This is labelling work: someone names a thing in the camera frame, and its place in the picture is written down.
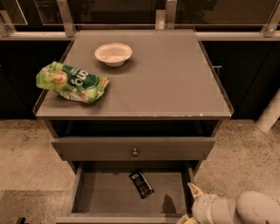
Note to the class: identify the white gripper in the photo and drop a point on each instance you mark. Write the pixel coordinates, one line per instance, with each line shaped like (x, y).
(202, 207)

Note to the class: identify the black rxbar chocolate bar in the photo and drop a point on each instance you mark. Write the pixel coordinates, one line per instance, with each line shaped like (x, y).
(141, 183)

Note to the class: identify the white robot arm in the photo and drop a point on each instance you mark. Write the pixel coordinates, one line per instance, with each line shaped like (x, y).
(249, 207)

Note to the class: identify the round metal drawer knob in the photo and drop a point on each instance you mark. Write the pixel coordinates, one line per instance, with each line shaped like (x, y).
(134, 152)

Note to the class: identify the grey drawer cabinet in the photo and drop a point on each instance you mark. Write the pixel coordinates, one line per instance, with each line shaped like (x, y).
(167, 88)

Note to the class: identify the open grey middle drawer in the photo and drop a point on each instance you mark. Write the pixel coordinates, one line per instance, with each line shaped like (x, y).
(103, 193)

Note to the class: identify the grey top drawer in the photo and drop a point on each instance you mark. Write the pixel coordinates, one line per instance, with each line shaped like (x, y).
(156, 148)

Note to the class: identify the white paper bowl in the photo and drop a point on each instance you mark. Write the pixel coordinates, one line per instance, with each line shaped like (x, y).
(113, 54)

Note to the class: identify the small black floor object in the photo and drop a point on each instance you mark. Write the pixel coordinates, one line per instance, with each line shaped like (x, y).
(21, 220)

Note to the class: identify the green chip bag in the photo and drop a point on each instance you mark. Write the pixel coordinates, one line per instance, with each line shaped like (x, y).
(71, 83)

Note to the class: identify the white cylindrical post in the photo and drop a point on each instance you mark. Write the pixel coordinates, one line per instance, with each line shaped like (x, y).
(270, 115)

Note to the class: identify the metal railing frame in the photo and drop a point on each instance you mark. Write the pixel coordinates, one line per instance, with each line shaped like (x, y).
(205, 19)

